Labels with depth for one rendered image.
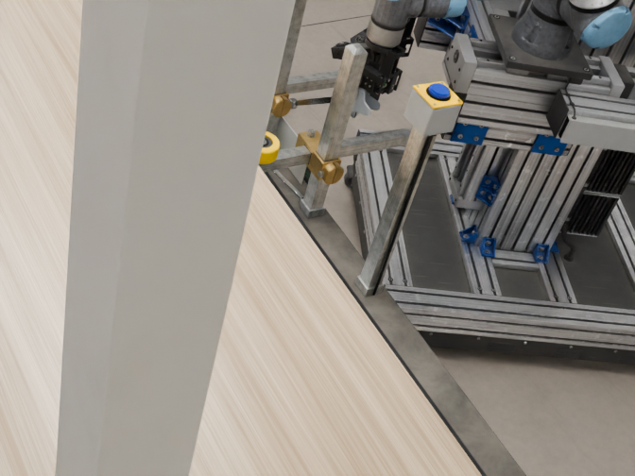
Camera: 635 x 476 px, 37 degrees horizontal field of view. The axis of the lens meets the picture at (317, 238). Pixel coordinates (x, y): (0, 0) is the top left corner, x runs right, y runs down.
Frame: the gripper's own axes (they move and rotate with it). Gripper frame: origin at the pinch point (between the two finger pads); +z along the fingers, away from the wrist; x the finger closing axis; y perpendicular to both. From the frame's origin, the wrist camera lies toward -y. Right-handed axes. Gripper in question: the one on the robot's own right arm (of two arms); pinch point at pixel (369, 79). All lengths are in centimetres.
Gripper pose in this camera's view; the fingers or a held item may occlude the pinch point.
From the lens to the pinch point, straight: 251.5
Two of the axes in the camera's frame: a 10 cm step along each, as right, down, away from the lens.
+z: -2.1, 7.2, 6.6
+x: -4.8, -6.7, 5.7
